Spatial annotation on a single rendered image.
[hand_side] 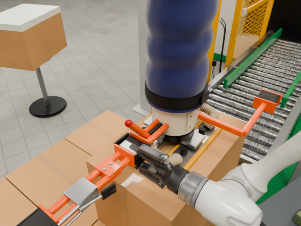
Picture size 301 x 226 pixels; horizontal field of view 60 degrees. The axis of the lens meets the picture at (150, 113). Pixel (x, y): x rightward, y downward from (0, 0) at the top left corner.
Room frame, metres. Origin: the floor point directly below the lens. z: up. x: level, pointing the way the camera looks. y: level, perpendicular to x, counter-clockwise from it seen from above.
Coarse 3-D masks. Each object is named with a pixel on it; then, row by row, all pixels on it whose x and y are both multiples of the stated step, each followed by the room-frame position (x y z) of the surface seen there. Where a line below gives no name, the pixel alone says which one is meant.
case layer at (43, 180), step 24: (96, 120) 1.46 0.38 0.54; (120, 120) 1.46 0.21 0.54; (72, 144) 1.21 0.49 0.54; (96, 144) 1.21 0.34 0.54; (24, 168) 1.01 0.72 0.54; (48, 168) 1.01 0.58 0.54; (72, 168) 1.01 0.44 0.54; (0, 192) 0.85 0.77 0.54; (24, 192) 0.85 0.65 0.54; (48, 192) 0.85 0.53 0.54; (0, 216) 0.71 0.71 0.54; (24, 216) 0.71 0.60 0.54; (72, 216) 0.71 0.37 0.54; (96, 216) 0.71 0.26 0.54
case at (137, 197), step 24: (144, 120) 0.94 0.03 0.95; (168, 144) 0.78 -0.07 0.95; (216, 144) 0.78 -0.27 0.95; (240, 144) 0.86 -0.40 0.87; (192, 168) 0.65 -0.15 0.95; (216, 168) 0.67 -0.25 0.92; (120, 192) 0.58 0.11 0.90; (144, 192) 0.55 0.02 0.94; (168, 192) 0.55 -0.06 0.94; (120, 216) 0.59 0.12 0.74; (144, 216) 0.51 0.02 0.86; (168, 216) 0.46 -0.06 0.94; (192, 216) 0.55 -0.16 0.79
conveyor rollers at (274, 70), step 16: (272, 48) 2.79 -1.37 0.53; (288, 48) 2.78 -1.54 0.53; (256, 64) 2.37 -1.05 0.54; (272, 64) 2.36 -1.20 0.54; (288, 64) 2.36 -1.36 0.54; (240, 80) 2.02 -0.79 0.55; (256, 80) 2.02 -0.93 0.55; (272, 80) 2.02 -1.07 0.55; (288, 80) 2.02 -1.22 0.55; (208, 96) 1.78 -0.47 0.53; (224, 96) 1.79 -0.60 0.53; (240, 96) 1.81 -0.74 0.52; (240, 112) 1.55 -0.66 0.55; (288, 112) 1.58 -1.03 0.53; (256, 128) 1.37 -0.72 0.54; (272, 128) 1.39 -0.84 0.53; (256, 144) 1.20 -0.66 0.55; (256, 160) 1.09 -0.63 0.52
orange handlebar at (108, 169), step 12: (264, 108) 0.84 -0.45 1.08; (156, 120) 0.76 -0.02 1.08; (204, 120) 0.77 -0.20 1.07; (216, 120) 0.76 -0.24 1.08; (252, 120) 0.76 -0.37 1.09; (156, 132) 0.69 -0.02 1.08; (240, 132) 0.69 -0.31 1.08; (120, 156) 0.59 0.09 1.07; (96, 168) 0.53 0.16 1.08; (108, 168) 0.52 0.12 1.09; (120, 168) 0.53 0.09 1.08; (108, 180) 0.49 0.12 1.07; (60, 204) 0.41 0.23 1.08; (72, 204) 0.41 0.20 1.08; (60, 216) 0.37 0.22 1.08
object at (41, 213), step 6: (36, 210) 0.38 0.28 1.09; (42, 210) 0.38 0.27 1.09; (30, 216) 0.37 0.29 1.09; (36, 216) 0.36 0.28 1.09; (42, 216) 0.36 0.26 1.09; (48, 216) 0.36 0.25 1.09; (24, 222) 0.35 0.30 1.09; (30, 222) 0.35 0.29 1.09; (36, 222) 0.35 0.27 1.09; (42, 222) 0.35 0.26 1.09; (48, 222) 0.35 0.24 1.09; (54, 222) 0.35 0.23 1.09
